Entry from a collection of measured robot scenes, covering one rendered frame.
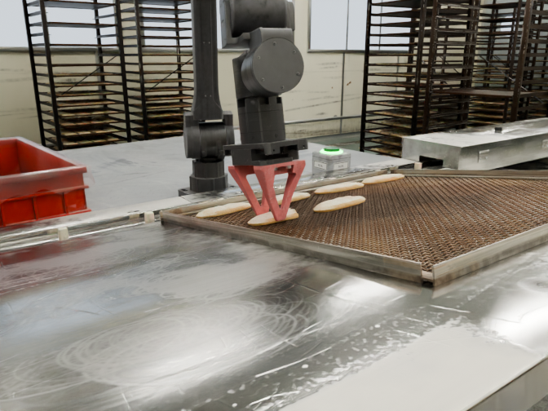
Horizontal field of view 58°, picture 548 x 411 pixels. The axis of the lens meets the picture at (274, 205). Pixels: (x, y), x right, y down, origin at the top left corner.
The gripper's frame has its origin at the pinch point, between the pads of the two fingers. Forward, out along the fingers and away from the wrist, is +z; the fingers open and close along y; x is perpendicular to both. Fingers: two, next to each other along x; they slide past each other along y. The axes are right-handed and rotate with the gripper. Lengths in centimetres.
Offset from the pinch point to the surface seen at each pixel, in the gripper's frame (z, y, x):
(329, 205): 0.3, 2.0, 8.4
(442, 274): 0.4, 31.1, -7.7
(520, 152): 3, -17, 96
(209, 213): 0.5, -11.5, -2.8
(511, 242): 0.0, 31.3, 1.2
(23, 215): 1, -48, -21
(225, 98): -48, -459, 274
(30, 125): -34, -467, 61
